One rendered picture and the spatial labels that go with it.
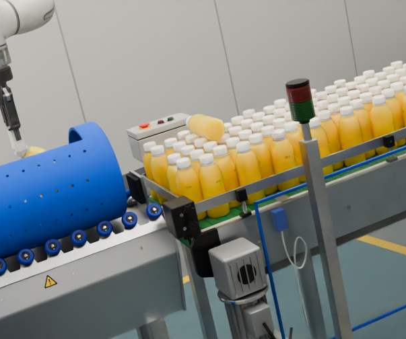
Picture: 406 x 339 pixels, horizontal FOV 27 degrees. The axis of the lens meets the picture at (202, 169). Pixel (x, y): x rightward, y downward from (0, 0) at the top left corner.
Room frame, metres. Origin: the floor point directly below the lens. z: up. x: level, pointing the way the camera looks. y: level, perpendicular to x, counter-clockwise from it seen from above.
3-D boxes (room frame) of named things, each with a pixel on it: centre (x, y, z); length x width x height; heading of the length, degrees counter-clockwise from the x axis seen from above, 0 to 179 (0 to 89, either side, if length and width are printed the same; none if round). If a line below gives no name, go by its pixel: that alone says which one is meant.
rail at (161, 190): (2.36, 0.12, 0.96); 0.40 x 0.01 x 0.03; 20
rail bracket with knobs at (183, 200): (2.16, 0.09, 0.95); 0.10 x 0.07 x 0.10; 20
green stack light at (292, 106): (2.13, -0.29, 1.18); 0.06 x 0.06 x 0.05
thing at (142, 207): (2.33, 0.20, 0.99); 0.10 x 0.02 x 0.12; 20
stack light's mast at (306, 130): (2.13, -0.29, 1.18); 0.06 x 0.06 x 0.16
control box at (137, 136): (2.67, 0.10, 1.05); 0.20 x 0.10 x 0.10; 110
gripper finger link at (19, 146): (2.26, 0.47, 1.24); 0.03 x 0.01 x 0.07; 110
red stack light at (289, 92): (2.13, -0.29, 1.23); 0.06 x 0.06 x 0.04
